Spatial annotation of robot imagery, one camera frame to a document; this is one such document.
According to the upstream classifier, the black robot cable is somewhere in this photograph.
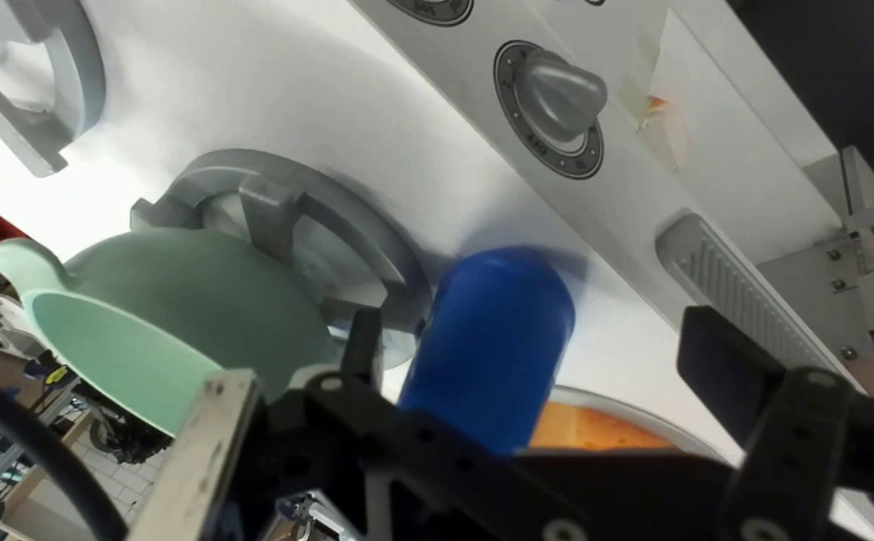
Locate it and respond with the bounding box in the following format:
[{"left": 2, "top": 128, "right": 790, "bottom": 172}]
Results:
[{"left": 0, "top": 358, "right": 128, "bottom": 541}]

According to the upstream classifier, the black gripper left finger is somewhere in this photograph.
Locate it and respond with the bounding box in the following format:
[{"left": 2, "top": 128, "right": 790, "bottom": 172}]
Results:
[{"left": 133, "top": 309, "right": 430, "bottom": 541}]

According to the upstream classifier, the beige masking tape piece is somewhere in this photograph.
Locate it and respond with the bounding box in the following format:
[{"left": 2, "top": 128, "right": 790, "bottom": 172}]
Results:
[{"left": 635, "top": 28, "right": 695, "bottom": 170}]

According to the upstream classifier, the grey stove knob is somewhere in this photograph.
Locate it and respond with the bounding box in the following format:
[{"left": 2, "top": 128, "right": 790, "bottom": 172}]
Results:
[
  {"left": 384, "top": 0, "right": 478, "bottom": 29},
  {"left": 490, "top": 35, "right": 610, "bottom": 183}
]

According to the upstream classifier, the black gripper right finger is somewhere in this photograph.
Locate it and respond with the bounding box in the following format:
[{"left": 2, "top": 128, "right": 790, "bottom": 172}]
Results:
[{"left": 680, "top": 308, "right": 874, "bottom": 541}]

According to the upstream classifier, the small white compartment door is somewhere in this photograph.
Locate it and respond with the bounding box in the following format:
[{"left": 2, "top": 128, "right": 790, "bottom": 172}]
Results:
[{"left": 754, "top": 183, "right": 874, "bottom": 399}]

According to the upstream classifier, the mint green toy pot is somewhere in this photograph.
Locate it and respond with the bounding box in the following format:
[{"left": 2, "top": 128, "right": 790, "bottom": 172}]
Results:
[{"left": 0, "top": 231, "right": 348, "bottom": 443}]

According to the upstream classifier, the blue plastic cup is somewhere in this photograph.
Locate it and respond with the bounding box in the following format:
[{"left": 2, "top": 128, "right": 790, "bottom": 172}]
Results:
[{"left": 396, "top": 245, "right": 579, "bottom": 461}]

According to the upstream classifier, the white toy kitchen unit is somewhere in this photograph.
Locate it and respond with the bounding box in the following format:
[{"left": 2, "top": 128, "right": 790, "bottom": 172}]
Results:
[{"left": 0, "top": 0, "right": 874, "bottom": 474}]

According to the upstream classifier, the grey vent grille panel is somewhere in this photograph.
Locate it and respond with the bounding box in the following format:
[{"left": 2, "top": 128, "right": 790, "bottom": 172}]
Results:
[{"left": 655, "top": 212, "right": 866, "bottom": 399}]

